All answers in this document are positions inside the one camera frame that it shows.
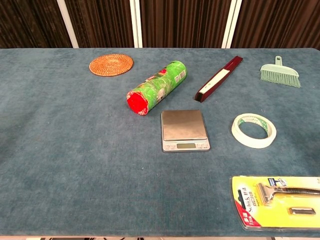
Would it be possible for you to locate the silver digital kitchen scale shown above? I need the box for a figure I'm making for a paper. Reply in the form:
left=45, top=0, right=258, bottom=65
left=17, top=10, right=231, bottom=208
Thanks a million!
left=160, top=109, right=211, bottom=153

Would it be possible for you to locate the dark red long narrow box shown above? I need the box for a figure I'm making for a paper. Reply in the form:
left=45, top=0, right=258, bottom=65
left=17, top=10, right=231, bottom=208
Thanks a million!
left=194, top=55, right=244, bottom=103

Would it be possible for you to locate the dark slatted partition panel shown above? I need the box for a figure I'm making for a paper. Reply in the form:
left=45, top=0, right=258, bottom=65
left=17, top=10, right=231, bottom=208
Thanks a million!
left=0, top=0, right=73, bottom=49
left=231, top=0, right=320, bottom=49
left=65, top=0, right=135, bottom=49
left=139, top=0, right=232, bottom=49

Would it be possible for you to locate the white tape roll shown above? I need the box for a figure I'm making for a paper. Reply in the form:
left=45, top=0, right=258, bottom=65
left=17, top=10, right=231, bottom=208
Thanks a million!
left=231, top=112, right=277, bottom=149

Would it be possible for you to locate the mint green hand brush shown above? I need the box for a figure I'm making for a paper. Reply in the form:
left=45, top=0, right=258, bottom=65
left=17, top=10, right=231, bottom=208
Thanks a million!
left=259, top=55, right=302, bottom=89

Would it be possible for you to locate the blue velvet tablecloth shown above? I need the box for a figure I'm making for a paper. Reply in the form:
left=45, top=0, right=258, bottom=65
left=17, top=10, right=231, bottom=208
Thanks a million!
left=0, top=47, right=320, bottom=238

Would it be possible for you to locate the round woven rattan coaster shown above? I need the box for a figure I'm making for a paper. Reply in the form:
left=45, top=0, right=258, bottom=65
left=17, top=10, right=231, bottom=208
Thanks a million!
left=88, top=53, right=135, bottom=77

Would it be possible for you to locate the white partition frame post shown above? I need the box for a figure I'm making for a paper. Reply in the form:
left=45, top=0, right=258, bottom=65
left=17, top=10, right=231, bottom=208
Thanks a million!
left=56, top=0, right=80, bottom=49
left=221, top=0, right=243, bottom=49
left=129, top=0, right=143, bottom=49

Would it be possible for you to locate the green cylindrical snack can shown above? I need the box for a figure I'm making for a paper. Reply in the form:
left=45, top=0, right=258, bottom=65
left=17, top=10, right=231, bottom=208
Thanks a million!
left=126, top=60, right=188, bottom=117

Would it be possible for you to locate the yellow razor blister pack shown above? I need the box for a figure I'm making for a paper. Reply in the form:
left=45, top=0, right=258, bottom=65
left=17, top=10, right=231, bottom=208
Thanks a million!
left=229, top=175, right=320, bottom=231

